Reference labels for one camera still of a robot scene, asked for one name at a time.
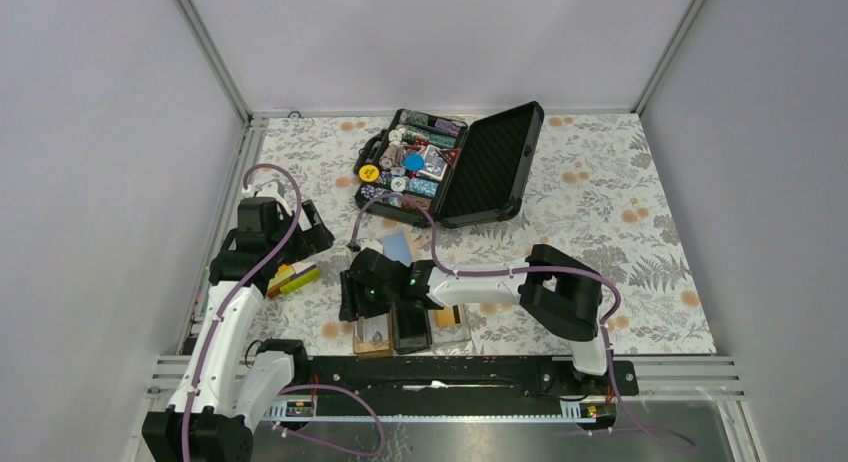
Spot gold magnetic stripe cards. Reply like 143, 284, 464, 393
434, 306, 464, 327

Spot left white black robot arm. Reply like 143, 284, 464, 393
142, 196, 335, 461

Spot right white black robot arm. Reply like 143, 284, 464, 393
339, 242, 614, 394

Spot silver magnetic stripe cards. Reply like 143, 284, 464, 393
361, 314, 391, 344

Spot amber transparent card holder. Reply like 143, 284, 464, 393
353, 314, 394, 359

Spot smoky black card holder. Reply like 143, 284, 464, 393
392, 305, 433, 355

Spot clear transparent card holder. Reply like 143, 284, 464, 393
429, 304, 471, 348

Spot blue playing card deck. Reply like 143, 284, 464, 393
417, 146, 448, 182

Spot colourful sticky note stack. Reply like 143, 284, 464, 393
266, 261, 321, 299

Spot yellow round poker chip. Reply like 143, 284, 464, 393
358, 164, 381, 183

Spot black poker chip case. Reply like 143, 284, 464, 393
354, 101, 544, 228

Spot blue round poker chip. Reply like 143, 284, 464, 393
404, 154, 426, 172

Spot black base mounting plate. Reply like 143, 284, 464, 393
293, 356, 640, 418

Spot floral patterned table mat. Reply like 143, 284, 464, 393
248, 114, 716, 355

